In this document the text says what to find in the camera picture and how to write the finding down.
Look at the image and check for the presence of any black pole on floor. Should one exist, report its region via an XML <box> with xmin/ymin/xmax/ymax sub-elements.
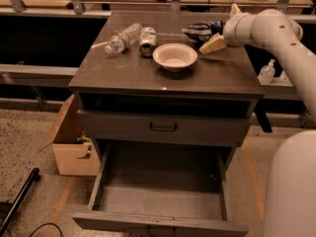
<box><xmin>0</xmin><ymin>168</ymin><xmax>40</xmax><ymax>237</ymax></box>

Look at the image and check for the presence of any black floor cable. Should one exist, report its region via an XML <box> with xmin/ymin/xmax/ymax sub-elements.
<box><xmin>27</xmin><ymin>222</ymin><xmax>64</xmax><ymax>237</ymax></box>

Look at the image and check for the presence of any grey drawer cabinet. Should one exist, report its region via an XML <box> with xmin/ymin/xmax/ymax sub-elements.
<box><xmin>68</xmin><ymin>11</ymin><xmax>266</xmax><ymax>237</ymax></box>

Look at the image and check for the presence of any right sanitizer bottle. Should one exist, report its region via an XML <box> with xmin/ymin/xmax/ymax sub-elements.
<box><xmin>279</xmin><ymin>71</ymin><xmax>290</xmax><ymax>84</ymax></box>

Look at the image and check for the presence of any cardboard box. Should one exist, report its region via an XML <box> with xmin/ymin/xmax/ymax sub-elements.
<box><xmin>39</xmin><ymin>95</ymin><xmax>100</xmax><ymax>176</ymax></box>

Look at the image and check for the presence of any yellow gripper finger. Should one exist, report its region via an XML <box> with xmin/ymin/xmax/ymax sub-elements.
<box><xmin>229</xmin><ymin>3</ymin><xmax>241</xmax><ymax>17</ymax></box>
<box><xmin>199</xmin><ymin>34</ymin><xmax>227</xmax><ymax>54</ymax></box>

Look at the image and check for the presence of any closed middle drawer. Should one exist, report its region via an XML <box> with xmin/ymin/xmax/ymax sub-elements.
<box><xmin>77</xmin><ymin>110</ymin><xmax>250</xmax><ymax>147</ymax></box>

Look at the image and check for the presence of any blue chip bag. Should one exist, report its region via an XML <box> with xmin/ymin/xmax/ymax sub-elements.
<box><xmin>182</xmin><ymin>21</ymin><xmax>224</xmax><ymax>43</ymax></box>

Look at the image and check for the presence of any crushed soda can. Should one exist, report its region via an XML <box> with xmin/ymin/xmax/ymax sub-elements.
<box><xmin>139</xmin><ymin>27</ymin><xmax>157</xmax><ymax>57</ymax></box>

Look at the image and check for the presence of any clear plastic water bottle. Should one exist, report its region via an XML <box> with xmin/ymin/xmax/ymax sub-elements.
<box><xmin>105</xmin><ymin>23</ymin><xmax>142</xmax><ymax>54</ymax></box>

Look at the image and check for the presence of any left sanitizer bottle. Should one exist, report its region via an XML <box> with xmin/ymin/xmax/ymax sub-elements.
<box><xmin>258</xmin><ymin>59</ymin><xmax>276</xmax><ymax>84</ymax></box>

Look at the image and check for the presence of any green item in box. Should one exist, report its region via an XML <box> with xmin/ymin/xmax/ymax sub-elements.
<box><xmin>76</xmin><ymin>134</ymin><xmax>92</xmax><ymax>144</ymax></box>

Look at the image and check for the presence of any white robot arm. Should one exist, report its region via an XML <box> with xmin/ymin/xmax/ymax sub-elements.
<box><xmin>223</xmin><ymin>4</ymin><xmax>316</xmax><ymax>237</ymax></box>

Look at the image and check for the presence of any open bottom drawer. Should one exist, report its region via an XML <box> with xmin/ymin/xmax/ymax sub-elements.
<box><xmin>72</xmin><ymin>141</ymin><xmax>248</xmax><ymax>237</ymax></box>

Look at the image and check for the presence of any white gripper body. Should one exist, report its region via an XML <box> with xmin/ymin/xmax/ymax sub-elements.
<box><xmin>223</xmin><ymin>13</ymin><xmax>255</xmax><ymax>46</ymax></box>

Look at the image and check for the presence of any sanitizer bottle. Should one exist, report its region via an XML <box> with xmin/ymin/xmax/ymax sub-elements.
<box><xmin>279</xmin><ymin>71</ymin><xmax>290</xmax><ymax>84</ymax></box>
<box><xmin>258</xmin><ymin>59</ymin><xmax>276</xmax><ymax>84</ymax></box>

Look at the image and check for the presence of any white paper bowl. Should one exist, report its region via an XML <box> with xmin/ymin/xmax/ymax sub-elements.
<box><xmin>152</xmin><ymin>43</ymin><xmax>198</xmax><ymax>72</ymax></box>

